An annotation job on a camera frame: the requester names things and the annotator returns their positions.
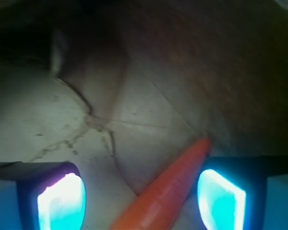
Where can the brown paper bag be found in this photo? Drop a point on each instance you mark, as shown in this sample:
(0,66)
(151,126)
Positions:
(123,87)

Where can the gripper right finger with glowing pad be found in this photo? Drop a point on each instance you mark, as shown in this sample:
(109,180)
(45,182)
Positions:
(244,193)

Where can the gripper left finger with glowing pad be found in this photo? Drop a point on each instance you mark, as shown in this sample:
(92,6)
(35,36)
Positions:
(41,196)

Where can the orange toy carrot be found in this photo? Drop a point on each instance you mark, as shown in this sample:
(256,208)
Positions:
(158,205)

